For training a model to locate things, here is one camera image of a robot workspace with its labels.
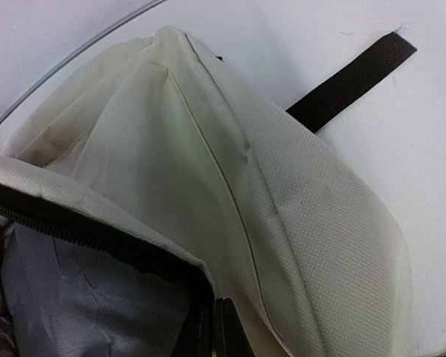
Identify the beige canvas backpack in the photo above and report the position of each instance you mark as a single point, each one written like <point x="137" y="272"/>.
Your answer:
<point x="156" y="205"/>

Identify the aluminium table edge rail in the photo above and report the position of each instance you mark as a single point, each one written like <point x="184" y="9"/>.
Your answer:
<point x="37" y="38"/>

